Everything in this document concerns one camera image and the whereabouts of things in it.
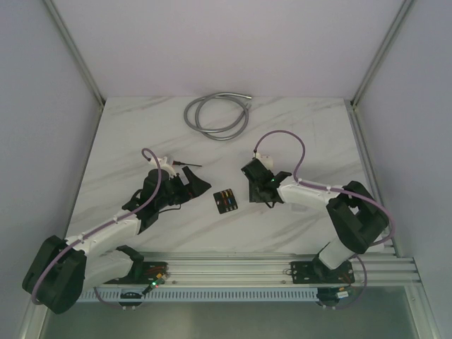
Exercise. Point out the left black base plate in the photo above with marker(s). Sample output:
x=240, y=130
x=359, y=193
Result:
x=155, y=272

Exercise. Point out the aluminium mounting rail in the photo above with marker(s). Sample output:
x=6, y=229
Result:
x=270, y=270

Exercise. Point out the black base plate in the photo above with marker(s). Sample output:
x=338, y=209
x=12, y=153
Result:
x=316, y=273
x=155, y=272

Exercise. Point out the red handled screwdriver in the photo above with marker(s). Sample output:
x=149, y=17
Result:
x=178, y=163

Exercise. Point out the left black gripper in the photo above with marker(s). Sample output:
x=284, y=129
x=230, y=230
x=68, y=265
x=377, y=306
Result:
x=184, y=187

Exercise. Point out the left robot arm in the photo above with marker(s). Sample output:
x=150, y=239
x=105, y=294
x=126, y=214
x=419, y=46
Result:
x=65, y=268

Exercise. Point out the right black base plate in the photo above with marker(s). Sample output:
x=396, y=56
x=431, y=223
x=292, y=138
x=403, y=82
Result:
x=316, y=273

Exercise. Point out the clear fuse box cover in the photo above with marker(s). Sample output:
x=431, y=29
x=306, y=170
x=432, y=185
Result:
x=298, y=208

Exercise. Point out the black fuse box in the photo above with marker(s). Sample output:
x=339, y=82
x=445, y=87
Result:
x=231, y=207

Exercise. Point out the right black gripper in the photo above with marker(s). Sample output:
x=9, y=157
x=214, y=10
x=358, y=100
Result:
x=253, y=197

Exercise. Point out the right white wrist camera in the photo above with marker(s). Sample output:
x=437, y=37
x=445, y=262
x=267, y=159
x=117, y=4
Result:
x=266, y=160

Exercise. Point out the slotted cable duct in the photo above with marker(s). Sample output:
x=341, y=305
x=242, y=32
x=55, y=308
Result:
x=208, y=294

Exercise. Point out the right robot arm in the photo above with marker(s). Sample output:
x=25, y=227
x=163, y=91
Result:
x=356, y=218

